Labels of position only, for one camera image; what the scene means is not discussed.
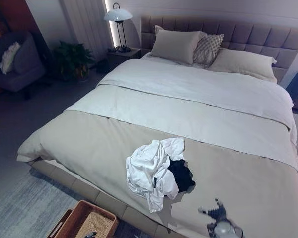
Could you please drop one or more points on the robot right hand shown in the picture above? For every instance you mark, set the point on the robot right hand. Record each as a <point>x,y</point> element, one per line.
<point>217,211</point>

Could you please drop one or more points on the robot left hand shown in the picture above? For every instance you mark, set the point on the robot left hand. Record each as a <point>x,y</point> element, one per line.
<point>90,234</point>

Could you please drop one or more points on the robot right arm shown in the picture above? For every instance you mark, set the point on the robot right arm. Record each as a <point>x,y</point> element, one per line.
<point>223,229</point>

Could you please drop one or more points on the woven rattan basket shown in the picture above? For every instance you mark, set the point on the woven rattan basket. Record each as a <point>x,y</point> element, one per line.
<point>85,220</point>

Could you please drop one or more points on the black crumpled garment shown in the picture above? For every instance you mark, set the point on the black crumpled garment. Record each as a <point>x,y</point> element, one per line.
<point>182,176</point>

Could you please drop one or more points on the grey patterned rug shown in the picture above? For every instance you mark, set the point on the grey patterned rug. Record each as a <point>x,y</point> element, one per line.
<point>22,200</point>

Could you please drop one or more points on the white crumpled garment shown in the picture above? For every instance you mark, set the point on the white crumpled garment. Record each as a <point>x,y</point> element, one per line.
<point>150,168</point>

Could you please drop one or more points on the large upholstered bed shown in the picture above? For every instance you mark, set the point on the large upholstered bed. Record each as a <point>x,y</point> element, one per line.
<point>161,129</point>

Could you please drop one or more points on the beige duvet cover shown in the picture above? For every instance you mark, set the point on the beige duvet cover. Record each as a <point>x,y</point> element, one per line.
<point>149,138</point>

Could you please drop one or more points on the plain beige pillow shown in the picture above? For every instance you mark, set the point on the plain beige pillow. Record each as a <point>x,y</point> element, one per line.
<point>243,64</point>
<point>175,47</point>

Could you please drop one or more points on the patterned throw pillow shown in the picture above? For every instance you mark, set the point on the patterned throw pillow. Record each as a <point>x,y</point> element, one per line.
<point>206,49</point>

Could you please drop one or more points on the green potted plant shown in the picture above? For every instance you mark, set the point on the green potted plant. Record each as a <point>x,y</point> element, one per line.
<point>73,59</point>

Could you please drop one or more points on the tufted grey headboard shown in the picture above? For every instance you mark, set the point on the tufted grey headboard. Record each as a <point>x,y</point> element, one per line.
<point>250,37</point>

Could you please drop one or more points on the wooden nightstand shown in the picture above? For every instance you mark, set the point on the wooden nightstand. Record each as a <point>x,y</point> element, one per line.
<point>124,55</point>

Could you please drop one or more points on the dark grey armchair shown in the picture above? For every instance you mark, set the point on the dark grey armchair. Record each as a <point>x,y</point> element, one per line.
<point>16,64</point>

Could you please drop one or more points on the white fluffy cushion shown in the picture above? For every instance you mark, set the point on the white fluffy cushion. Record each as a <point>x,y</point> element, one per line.
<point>9,57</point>

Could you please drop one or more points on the white dome table lamp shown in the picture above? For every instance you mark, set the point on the white dome table lamp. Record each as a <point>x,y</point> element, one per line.
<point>118,22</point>

